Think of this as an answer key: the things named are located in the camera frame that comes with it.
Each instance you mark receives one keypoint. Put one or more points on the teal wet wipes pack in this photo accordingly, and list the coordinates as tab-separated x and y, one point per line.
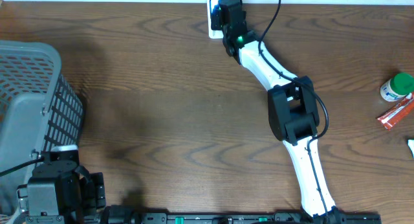
411	146

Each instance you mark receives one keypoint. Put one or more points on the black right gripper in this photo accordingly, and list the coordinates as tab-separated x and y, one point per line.
243	11

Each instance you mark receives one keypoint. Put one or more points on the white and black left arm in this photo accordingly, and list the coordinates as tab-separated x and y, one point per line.
61	190

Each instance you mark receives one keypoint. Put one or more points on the white barcode scanner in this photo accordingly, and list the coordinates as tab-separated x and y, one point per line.
214	19

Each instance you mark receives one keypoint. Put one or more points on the green lid white jar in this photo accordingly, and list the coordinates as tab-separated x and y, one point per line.
397	87

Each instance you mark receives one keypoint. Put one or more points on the grey plastic basket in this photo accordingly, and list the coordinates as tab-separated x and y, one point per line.
39	110

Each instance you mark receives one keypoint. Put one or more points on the red snack bar wrapper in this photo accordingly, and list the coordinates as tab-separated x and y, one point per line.
394	115

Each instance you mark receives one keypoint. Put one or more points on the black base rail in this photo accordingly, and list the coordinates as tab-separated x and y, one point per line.
279	217

